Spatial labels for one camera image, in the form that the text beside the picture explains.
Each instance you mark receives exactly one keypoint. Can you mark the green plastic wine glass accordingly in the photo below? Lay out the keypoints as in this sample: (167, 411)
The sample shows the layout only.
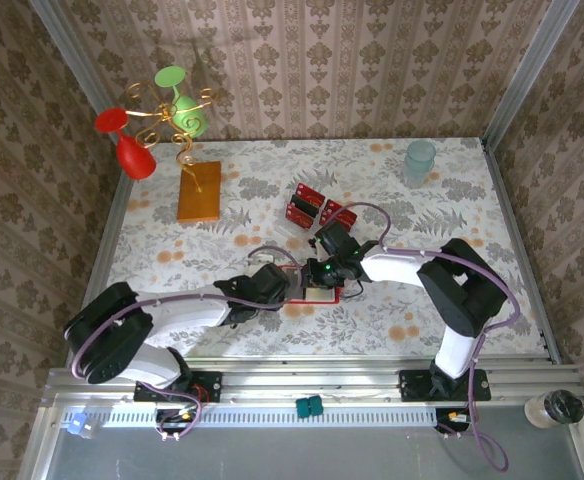
(189, 117)

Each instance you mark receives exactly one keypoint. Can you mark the grey metal panel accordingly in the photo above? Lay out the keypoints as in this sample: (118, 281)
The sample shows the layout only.
(322, 455)

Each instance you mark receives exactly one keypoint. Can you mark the clear jar black lid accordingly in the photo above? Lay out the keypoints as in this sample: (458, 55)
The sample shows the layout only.
(554, 409)

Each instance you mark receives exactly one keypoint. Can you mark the teal plastic block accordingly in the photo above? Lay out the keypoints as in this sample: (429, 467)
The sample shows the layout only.
(309, 407)

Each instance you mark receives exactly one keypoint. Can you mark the red credit card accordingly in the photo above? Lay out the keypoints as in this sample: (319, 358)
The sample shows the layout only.
(309, 190)
(333, 206)
(301, 217)
(344, 219)

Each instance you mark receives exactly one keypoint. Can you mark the red card holder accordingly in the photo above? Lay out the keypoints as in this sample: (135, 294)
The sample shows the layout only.
(329, 295)

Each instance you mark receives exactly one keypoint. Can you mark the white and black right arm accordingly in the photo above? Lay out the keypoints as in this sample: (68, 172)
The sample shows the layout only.
(462, 295)

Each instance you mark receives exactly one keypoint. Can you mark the floral table cover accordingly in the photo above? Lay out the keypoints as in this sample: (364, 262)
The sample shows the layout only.
(372, 320)

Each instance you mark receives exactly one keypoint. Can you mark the red plastic wine glass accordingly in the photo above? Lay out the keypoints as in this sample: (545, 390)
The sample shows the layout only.
(134, 157)

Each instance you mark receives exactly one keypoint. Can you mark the aluminium table side rail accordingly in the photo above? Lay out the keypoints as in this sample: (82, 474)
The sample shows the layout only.
(113, 220)
(521, 250)

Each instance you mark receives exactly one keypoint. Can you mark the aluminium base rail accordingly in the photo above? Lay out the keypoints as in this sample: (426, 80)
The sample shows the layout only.
(322, 375)

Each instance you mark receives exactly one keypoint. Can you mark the aluminium frame post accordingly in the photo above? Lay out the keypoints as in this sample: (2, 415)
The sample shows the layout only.
(540, 50)
(64, 50)

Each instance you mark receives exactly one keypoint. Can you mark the black credit card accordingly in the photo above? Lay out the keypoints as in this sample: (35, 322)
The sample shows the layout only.
(306, 202)

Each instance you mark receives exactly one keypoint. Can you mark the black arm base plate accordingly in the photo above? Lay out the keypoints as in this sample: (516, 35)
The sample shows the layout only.
(479, 385)
(212, 386)

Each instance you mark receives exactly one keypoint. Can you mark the pale blue plastic cup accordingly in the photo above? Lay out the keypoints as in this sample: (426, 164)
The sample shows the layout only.
(418, 160)

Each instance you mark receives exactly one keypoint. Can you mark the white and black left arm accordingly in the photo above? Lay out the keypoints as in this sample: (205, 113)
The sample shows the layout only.
(187, 312)

